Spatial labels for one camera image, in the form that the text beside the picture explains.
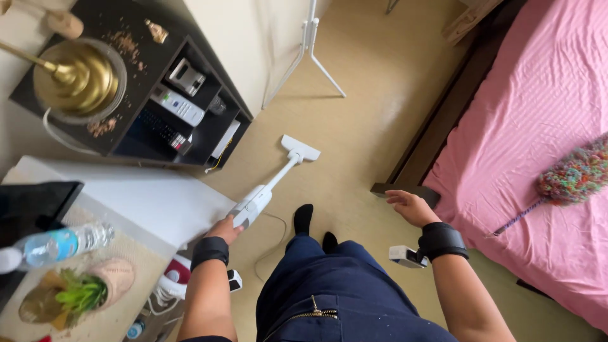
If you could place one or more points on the beige woven placemat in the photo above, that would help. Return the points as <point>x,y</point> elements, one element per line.
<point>118,313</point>

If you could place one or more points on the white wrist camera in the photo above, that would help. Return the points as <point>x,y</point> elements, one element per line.
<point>404,256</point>
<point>234,280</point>

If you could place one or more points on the navy blue trousers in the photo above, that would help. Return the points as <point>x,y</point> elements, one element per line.
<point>342,299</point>

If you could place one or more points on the clear drinking glass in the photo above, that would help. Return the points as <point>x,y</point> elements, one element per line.
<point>217,105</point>

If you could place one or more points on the gold lamp base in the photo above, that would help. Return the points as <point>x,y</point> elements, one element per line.
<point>78,78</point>

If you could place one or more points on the white remote control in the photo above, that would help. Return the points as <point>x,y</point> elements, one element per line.
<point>177,104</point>

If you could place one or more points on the pink bed sheet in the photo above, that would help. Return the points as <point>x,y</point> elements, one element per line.
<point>527,142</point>

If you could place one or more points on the black wristband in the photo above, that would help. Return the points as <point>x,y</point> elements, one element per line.
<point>441,240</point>
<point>210,251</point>

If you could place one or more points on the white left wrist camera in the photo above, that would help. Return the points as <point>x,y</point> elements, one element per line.
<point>234,280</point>

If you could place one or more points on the black open shelf cabinet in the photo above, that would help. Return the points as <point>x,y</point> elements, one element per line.
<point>156,61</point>

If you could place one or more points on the red and white iron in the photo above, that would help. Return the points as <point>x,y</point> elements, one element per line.
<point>173,282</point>

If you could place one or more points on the round glass dish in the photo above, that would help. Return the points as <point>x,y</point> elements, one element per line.
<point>121,90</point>

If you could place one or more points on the black remote control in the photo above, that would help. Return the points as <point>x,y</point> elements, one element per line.
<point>161,128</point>

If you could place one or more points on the person's right fingers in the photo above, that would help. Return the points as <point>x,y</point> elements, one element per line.
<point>395,196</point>

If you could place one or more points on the black left wristband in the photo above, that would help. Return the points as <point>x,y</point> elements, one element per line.
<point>210,251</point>

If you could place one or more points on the person's left hand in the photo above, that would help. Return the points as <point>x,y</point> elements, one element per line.
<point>222,230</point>

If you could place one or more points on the flat white box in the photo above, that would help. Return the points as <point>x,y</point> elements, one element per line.
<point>226,138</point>

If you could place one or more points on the white stick vacuum cleaner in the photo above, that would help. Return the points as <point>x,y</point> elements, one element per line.
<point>259,198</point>

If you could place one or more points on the small gold figurine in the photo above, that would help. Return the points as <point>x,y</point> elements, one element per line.
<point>157,31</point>

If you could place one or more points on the white desk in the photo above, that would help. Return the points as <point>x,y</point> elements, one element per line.
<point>142,199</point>

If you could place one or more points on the green plant in pot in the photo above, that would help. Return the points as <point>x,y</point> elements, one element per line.
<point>78,294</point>

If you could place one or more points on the black monitor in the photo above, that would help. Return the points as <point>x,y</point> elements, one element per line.
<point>33,209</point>

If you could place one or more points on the clear plastic water bottle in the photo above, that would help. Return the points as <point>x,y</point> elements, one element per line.
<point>59,245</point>

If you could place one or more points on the person's right hand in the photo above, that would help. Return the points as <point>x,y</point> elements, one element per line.
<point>415,209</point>

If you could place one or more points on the white tripod stand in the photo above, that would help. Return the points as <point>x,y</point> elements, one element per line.
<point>308,45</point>

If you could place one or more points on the multicoloured fluffy duster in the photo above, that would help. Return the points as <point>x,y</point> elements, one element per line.
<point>572,175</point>

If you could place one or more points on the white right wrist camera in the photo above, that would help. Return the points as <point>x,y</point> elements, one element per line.
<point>404,256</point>

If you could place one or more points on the black sock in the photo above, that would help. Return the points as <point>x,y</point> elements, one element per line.
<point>329,241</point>
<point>303,218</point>

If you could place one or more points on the black right wristband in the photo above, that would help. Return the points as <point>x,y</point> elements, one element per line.
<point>441,240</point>

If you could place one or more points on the person's left fingers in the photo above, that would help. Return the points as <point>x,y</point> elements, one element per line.
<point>237,230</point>

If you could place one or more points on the scattered brown crumbs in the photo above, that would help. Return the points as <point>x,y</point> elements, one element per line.
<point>124,45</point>

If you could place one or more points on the grey and white gadget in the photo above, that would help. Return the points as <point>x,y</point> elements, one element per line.
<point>186,77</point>

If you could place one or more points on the dark wooden bed frame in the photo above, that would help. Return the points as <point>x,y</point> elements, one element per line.
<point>437,123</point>

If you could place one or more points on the small blue capped bottle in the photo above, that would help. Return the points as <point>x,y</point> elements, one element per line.
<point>136,329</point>

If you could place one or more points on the light wooden furniture piece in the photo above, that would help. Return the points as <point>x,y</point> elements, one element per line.
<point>468,20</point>

